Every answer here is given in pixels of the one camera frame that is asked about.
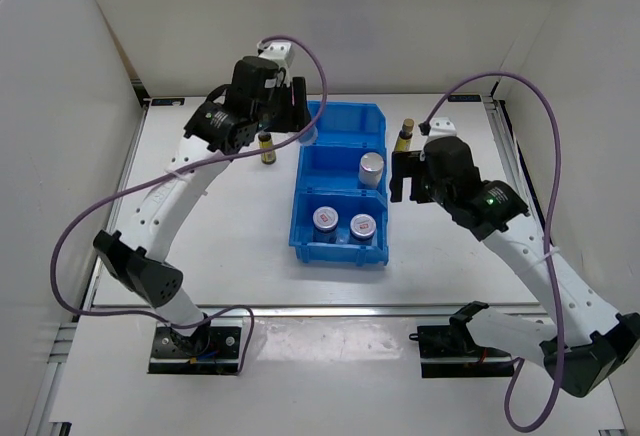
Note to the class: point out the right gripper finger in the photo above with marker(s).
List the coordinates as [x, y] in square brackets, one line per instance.
[420, 192]
[404, 165]

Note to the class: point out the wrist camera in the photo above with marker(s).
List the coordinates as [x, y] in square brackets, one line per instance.
[437, 128]
[280, 52]

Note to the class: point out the blue corner label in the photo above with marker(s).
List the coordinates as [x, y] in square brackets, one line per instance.
[167, 102]
[464, 98]

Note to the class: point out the brown dropper bottle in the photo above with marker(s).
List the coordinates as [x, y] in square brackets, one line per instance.
[268, 156]
[404, 138]

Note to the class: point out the blue three-compartment plastic bin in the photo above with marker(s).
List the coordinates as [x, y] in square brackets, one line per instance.
[327, 175]

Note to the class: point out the right blue corner label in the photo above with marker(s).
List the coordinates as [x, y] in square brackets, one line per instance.
[464, 98]

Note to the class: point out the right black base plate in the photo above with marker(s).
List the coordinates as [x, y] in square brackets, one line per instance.
[441, 357]

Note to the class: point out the aluminium front rail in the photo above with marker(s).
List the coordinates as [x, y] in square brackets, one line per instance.
[518, 309]

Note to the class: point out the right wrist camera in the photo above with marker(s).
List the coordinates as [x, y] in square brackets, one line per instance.
[437, 128]

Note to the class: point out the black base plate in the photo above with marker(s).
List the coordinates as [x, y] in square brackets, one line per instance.
[213, 350]
[441, 357]

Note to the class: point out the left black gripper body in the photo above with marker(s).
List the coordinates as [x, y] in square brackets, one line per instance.
[275, 115]

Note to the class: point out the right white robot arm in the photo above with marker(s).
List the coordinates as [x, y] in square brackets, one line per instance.
[588, 338]

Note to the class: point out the red-label dark jar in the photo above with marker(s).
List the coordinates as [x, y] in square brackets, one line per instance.
[325, 222]
[362, 229]

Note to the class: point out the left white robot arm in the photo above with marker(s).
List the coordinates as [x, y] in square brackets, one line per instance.
[135, 253]

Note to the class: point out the left blue corner label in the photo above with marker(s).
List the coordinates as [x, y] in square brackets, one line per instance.
[167, 102]

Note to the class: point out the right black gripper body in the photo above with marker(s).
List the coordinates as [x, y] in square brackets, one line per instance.
[437, 190]

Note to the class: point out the silver-cap white jar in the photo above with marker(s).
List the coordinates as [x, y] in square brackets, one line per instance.
[371, 167]
[309, 137]

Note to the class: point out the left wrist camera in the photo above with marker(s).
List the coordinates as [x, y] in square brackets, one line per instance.
[280, 52]

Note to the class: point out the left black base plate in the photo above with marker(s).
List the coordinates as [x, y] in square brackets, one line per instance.
[213, 350]

